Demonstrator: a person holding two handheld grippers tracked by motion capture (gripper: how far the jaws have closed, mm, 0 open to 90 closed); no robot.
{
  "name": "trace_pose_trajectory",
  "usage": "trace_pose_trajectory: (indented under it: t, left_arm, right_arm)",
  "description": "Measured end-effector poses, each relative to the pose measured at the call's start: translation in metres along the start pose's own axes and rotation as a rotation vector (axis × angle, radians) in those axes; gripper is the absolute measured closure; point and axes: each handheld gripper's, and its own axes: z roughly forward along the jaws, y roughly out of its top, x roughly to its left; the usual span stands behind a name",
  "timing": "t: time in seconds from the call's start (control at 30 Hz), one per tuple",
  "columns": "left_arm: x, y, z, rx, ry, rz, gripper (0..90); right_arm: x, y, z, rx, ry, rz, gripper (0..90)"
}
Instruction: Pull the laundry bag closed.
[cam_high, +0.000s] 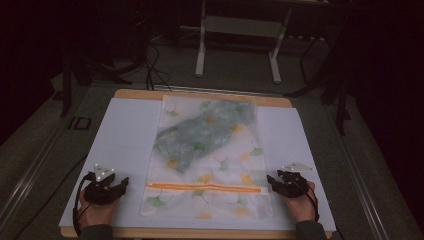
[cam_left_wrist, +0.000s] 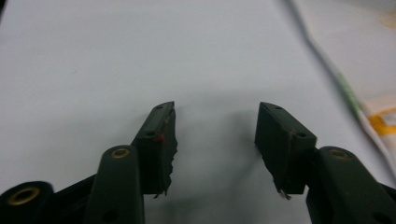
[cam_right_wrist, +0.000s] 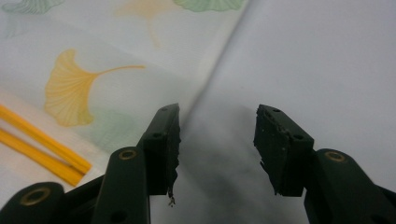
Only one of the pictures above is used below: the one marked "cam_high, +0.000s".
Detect white metal table frame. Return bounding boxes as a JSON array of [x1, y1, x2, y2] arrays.
[[194, 0, 331, 85]]

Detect leaf print mesh laundry bag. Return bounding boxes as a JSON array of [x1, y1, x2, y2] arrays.
[[139, 94, 275, 222]]

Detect wooden table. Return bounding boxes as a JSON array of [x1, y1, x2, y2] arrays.
[[59, 88, 335, 240]]

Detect person's right hand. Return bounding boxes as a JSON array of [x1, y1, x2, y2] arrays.
[[280, 180, 318, 224]]

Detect black floor cables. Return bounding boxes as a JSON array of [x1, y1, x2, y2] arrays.
[[143, 42, 174, 93]]

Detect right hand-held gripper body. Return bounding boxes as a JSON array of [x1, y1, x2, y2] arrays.
[[279, 161, 316, 200]]

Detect thin black floor cable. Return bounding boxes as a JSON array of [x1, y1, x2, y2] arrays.
[[12, 154, 88, 240]]

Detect person's left hand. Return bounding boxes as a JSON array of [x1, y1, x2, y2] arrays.
[[78, 190, 122, 230]]

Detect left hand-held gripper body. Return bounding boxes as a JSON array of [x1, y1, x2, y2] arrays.
[[83, 163, 118, 206]]

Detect black floor socket plate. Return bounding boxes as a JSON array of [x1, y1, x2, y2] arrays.
[[67, 116, 93, 131]]

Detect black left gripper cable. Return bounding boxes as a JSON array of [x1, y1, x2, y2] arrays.
[[72, 171, 98, 238]]

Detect black metal stand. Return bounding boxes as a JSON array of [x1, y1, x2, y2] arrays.
[[59, 49, 134, 118], [283, 33, 354, 137]]

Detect white board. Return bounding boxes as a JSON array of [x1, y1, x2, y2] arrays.
[[58, 97, 338, 232]]

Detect blue-green garment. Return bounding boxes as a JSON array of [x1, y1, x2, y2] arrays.
[[154, 99, 258, 174]]

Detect metal floor rail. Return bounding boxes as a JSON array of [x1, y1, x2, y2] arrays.
[[321, 99, 393, 240], [0, 94, 98, 223]]

